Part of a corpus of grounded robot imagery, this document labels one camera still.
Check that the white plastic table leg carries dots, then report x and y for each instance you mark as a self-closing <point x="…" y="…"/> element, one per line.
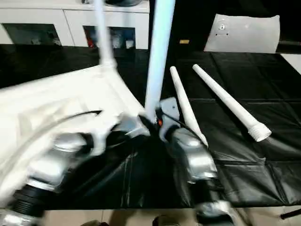
<point x="185" y="101"/>
<point x="230" y="101"/>
<point x="103" y="30"/>
<point x="160" y="47"/>

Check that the black metal rod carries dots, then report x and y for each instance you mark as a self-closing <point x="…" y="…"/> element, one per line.
<point x="291" y="213"/>

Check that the black work mat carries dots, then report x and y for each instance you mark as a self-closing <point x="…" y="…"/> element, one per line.
<point x="247" y="164"/>

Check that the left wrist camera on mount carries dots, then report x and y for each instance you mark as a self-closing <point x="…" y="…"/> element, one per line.
<point x="103" y="134"/>

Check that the black cabinet with gold label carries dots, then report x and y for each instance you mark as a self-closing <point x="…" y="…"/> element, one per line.
<point x="188" y="23"/>

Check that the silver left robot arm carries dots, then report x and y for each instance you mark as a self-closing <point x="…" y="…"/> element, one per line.
<point x="47" y="160"/>

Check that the white plastic table top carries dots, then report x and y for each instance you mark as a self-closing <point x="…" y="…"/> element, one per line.
<point x="58" y="106"/>

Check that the grey rounded container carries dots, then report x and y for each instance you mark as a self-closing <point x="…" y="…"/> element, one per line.
<point x="127" y="2"/>

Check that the white cabinet with glass doors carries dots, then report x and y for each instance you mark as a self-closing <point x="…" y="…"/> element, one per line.
<point x="58" y="21"/>

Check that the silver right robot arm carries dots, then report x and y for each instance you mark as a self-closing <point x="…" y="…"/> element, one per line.
<point x="195" y="155"/>

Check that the dark brown rounded object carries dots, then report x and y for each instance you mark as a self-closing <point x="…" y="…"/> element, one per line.
<point x="96" y="223"/>
<point x="164" y="221"/>

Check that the white flat board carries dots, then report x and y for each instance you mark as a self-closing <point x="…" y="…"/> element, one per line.
<point x="292" y="61"/>

